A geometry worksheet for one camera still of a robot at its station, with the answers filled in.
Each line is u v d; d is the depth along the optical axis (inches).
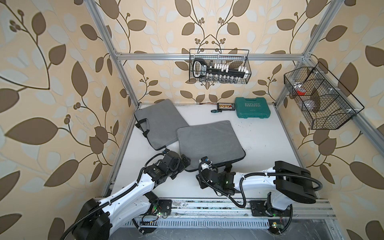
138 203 23.4
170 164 25.3
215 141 37.8
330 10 28.5
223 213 29.0
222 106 46.8
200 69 33.4
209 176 24.2
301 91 31.7
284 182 16.8
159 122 41.4
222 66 32.4
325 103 28.7
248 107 44.4
